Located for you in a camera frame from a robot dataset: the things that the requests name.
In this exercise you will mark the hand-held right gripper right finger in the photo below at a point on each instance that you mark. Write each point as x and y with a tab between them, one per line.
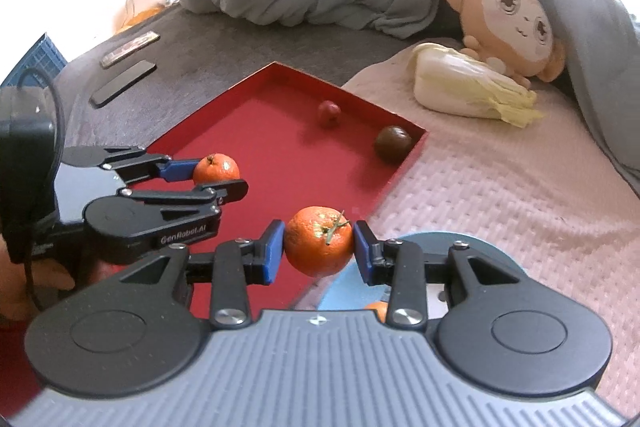
364	252

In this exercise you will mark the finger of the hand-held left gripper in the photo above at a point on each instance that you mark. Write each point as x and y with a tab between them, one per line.
180	170
235	189

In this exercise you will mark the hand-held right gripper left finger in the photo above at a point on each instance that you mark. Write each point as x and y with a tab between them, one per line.
272	252

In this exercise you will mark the blue plate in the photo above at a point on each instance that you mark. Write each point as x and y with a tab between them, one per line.
340	287

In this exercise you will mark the tangerine with green stem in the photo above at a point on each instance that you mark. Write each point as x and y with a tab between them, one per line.
318	242

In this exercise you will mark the round orange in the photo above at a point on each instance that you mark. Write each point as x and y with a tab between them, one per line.
378	311

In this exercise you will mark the red tray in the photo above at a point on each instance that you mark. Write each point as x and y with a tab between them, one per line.
280	142

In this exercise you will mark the person's left hand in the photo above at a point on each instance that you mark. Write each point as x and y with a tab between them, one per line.
20	287

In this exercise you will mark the blue plastic crate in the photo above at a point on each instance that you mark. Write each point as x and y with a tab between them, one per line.
35	62

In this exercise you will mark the black flat bar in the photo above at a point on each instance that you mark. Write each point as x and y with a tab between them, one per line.
122	83

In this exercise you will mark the dark brown fruit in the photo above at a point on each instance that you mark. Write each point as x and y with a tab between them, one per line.
393	141

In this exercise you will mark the grey bed sheet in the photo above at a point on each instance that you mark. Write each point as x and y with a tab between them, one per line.
200	57

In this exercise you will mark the small red apple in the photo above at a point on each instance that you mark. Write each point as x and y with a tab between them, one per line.
329	113

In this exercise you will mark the silver flat bar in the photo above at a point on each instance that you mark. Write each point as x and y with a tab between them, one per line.
129	50

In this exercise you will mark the pink textured blanket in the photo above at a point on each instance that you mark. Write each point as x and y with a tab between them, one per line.
500	187

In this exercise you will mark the orange object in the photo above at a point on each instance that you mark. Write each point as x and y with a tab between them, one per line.
142	7

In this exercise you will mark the napa cabbage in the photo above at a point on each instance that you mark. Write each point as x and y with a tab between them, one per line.
460	82

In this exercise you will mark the brown monkey plush toy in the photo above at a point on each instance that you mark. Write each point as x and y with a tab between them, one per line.
510	17

